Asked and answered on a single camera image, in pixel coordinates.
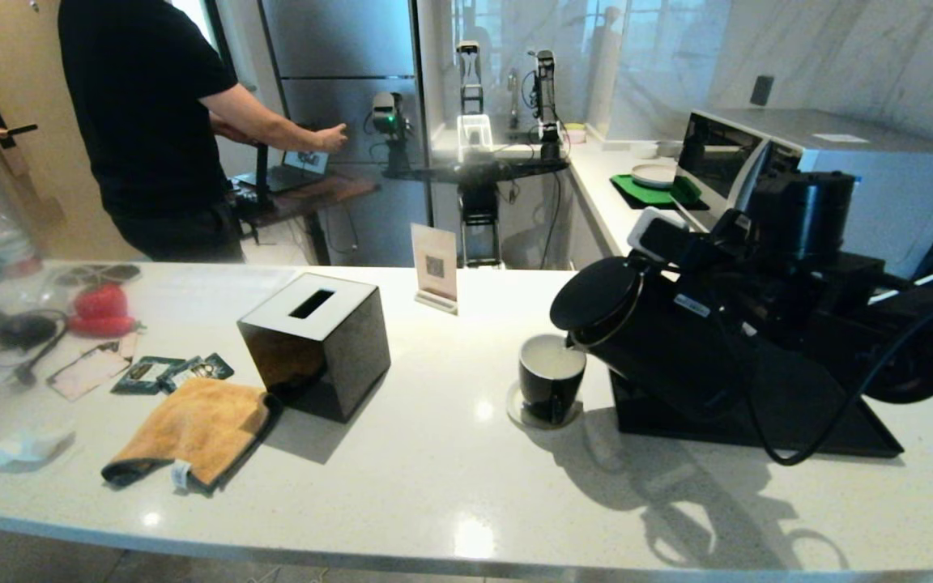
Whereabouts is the QR code table sign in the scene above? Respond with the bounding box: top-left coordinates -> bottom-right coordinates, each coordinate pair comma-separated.
411,223 -> 460,316

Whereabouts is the black round power adapter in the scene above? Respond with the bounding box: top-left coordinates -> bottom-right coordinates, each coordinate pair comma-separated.
0,314 -> 61,351

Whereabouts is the person in black shirt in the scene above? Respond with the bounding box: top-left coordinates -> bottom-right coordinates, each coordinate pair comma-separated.
58,0 -> 348,264

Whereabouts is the black plug with cable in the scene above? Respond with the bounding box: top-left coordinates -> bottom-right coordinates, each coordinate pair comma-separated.
13,326 -> 70,386

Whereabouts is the silver microwave oven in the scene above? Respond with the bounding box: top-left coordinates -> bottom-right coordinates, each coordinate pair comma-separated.
671,109 -> 933,280

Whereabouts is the black cube tissue box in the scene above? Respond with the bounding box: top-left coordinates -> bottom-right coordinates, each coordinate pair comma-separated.
237,273 -> 392,423

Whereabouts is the white plate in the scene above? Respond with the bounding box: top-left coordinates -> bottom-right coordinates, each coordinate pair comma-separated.
630,163 -> 678,190

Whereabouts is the black rectangular serving tray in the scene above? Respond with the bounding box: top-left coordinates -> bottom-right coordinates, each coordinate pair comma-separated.
611,340 -> 905,459

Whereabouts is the white round saucer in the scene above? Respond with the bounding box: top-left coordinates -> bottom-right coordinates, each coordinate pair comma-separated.
505,382 -> 584,430

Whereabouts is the red toy chili pepper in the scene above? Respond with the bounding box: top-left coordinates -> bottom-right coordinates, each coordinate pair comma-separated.
66,316 -> 143,339

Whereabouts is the torn pink foil sachet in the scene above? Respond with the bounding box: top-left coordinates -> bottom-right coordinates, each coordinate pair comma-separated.
47,342 -> 137,402

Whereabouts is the brown wooden desk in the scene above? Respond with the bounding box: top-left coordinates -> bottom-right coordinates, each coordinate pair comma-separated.
232,174 -> 381,266

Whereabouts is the grey refrigerator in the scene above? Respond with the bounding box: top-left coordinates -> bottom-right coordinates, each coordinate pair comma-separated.
258,0 -> 435,268

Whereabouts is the crumpled white tissue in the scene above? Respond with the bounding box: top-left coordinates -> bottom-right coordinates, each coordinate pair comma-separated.
0,421 -> 79,472

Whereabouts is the right wrist camera housing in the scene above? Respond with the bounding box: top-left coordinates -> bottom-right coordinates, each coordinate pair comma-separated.
627,206 -> 755,268

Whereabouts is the dark green tea packet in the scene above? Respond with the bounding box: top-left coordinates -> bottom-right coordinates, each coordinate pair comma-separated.
111,357 -> 186,396
160,354 -> 236,394

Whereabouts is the black mug white inside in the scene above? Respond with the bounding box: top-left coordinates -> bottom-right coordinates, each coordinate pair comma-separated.
518,334 -> 587,423

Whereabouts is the green mat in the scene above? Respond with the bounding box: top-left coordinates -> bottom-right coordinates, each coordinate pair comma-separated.
610,173 -> 708,211

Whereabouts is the red toy strawberry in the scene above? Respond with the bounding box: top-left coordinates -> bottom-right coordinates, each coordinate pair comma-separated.
72,284 -> 130,321

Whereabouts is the black electric kettle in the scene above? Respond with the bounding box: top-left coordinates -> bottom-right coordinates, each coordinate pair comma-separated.
549,255 -> 759,423

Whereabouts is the clear bottle red cap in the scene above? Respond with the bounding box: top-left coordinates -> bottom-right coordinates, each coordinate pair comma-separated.
0,202 -> 42,284

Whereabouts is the orange microfibre cloth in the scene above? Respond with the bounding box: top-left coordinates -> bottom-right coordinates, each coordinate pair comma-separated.
102,378 -> 283,495

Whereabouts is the open laptop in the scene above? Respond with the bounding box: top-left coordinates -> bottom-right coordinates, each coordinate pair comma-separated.
236,148 -> 330,194

